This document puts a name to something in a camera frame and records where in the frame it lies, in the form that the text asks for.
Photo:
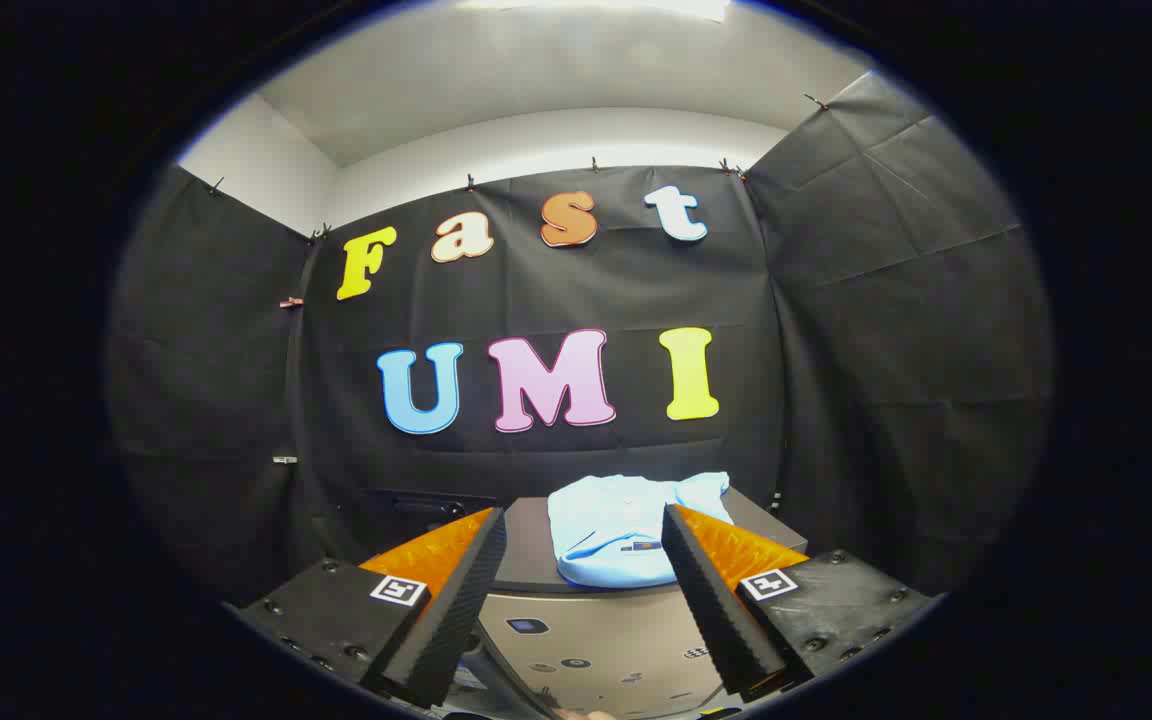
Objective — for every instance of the light blue button shirt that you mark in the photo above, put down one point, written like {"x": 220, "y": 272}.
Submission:
{"x": 606, "y": 530}

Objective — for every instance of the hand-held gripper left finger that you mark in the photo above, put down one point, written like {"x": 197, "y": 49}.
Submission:
{"x": 456, "y": 600}

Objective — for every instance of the black backdrop cloth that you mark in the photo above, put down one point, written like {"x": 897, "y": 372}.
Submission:
{"x": 836, "y": 350}

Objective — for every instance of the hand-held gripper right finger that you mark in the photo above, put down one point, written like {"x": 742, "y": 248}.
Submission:
{"x": 711, "y": 600}

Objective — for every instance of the grey cabinet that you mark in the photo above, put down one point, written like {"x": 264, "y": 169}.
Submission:
{"x": 596, "y": 640}

